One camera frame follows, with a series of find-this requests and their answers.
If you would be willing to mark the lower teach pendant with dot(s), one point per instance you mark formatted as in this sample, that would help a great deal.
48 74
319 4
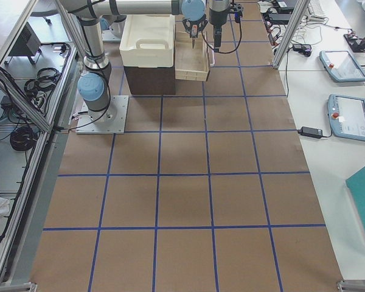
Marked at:
347 116

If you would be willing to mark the teach pendant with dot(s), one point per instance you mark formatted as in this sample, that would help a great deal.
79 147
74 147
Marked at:
347 116
342 66

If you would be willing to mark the aluminium frame post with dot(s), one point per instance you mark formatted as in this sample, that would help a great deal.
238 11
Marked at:
293 23

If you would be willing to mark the dark brown drawer cabinet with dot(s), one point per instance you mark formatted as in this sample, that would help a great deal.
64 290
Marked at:
151 81

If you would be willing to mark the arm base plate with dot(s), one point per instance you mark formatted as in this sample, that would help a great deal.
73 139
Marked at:
113 121

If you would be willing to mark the cream plastic tray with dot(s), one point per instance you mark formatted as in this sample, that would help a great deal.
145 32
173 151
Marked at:
148 41

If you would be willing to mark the grey electronics box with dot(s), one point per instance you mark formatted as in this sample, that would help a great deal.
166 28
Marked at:
26 45

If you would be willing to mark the black power adapter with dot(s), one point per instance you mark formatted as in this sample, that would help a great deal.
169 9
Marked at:
310 132

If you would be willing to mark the wooden drawer with white handle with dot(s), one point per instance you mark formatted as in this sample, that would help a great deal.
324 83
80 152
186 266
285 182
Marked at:
192 63

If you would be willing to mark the grey orange scissors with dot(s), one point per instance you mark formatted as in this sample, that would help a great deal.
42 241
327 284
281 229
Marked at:
194 28

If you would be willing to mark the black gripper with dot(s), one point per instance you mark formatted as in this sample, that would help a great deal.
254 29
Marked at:
194 29
217 16

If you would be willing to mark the upper teach pendant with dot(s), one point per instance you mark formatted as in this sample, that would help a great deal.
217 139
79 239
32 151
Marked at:
342 66

